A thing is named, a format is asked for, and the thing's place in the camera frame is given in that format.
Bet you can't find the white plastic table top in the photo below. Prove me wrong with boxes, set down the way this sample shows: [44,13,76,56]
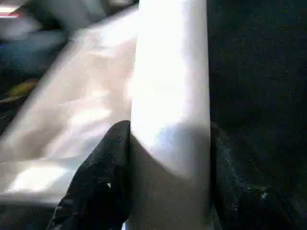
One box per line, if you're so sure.
[0,9,140,199]

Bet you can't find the white plastic table leg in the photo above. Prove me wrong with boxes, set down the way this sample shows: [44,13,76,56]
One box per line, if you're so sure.
[124,0,214,230]

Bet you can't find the black plastic mat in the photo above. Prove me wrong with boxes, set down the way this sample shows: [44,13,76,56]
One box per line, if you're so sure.
[0,0,307,230]

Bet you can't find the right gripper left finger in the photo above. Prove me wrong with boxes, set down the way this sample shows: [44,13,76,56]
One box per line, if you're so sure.
[47,120,131,230]

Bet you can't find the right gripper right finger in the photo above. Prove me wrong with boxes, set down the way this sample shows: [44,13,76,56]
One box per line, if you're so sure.
[210,122,295,230]

